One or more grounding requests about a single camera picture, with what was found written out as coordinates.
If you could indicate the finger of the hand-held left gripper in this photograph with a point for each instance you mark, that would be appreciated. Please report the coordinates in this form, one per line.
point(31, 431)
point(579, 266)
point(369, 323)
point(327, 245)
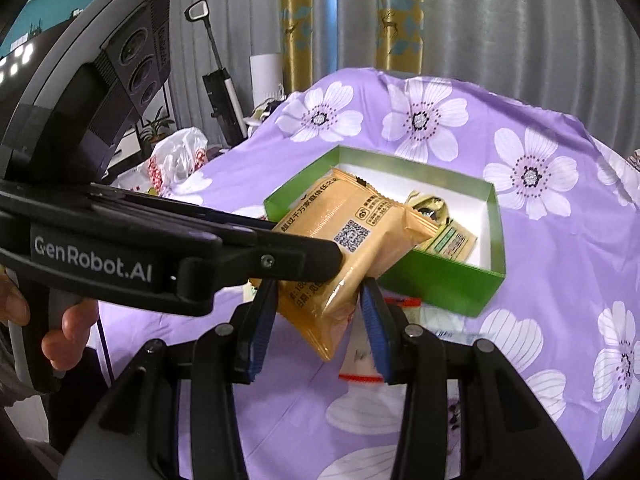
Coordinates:
point(270, 265)
point(200, 212)

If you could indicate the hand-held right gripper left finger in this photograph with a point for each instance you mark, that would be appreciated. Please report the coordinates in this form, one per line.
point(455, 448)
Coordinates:
point(260, 340)

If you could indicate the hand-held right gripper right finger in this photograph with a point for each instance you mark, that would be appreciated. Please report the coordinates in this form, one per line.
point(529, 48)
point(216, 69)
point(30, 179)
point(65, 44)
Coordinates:
point(375, 330)

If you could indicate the green cardboard box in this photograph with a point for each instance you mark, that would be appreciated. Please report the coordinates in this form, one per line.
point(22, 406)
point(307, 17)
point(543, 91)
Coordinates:
point(440, 290)

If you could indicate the person's left hand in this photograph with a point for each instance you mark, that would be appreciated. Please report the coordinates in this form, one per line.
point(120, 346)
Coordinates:
point(75, 325)

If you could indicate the white red-edged snack packet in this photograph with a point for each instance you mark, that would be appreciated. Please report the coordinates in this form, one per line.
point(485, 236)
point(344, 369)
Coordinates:
point(360, 355)

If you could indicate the white and red plastic bag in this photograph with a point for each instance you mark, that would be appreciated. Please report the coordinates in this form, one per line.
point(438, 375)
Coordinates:
point(175, 160)

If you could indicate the potted plant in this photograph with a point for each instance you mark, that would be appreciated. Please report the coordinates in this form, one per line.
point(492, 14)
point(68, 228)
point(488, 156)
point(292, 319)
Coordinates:
point(155, 125)

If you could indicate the tan green-print snack packet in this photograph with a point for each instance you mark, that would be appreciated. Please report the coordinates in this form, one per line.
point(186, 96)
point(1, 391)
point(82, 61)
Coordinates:
point(450, 245)

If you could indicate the black upright vacuum cleaner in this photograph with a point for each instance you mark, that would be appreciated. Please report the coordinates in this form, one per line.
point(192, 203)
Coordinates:
point(222, 100)

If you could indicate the gold and black snack packet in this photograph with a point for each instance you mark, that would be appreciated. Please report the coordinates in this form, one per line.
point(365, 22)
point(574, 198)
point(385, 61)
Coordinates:
point(430, 207)

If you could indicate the white cylinder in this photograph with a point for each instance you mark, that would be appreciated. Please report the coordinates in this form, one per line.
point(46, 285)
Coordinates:
point(265, 80)

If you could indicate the purple floral cloth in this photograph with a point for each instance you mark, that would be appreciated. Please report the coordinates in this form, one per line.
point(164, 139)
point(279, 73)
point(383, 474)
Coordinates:
point(550, 260)

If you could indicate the grey curtain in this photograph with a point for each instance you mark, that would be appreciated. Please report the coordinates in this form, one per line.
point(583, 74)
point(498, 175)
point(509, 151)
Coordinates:
point(500, 25)

